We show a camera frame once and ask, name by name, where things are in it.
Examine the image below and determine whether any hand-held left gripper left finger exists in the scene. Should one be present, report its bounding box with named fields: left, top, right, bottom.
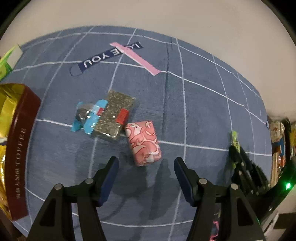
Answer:
left=27, top=156, right=119, bottom=241

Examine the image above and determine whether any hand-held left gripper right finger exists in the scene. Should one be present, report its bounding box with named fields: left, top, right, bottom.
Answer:
left=173, top=157, right=265, bottom=241

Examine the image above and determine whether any dark blue lettered strap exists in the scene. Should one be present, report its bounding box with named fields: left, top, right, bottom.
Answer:
left=70, top=42, right=144, bottom=76

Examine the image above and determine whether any blue checked cloth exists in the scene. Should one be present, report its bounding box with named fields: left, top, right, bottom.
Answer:
left=0, top=25, right=273, bottom=241

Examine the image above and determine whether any gold tin box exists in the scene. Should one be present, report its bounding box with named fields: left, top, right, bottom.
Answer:
left=0, top=83, right=42, bottom=222

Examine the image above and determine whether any pink paper strip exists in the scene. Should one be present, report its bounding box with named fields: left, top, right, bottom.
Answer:
left=110, top=42, right=161, bottom=76

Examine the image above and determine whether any dark glittery snack packet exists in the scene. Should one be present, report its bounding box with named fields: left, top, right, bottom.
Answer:
left=92, top=90, right=136, bottom=141

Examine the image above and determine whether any pink string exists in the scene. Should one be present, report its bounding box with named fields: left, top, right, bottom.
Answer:
left=211, top=220, right=220, bottom=240

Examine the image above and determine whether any green box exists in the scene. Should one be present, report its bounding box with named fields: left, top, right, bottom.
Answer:
left=0, top=44, right=25, bottom=81

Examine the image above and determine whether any blue snack packet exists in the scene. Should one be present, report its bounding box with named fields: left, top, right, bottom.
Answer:
left=70, top=99, right=109, bottom=135

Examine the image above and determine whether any pink patterned snack packet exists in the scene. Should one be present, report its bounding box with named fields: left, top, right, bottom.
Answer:
left=125, top=120, right=162, bottom=167

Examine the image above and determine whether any lime green small packet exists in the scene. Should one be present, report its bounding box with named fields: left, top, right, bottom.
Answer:
left=231, top=130, right=241, bottom=151

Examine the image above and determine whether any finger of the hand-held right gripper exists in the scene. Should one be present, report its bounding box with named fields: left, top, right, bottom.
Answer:
left=228, top=144, right=258, bottom=195
left=240, top=147, right=270, bottom=193

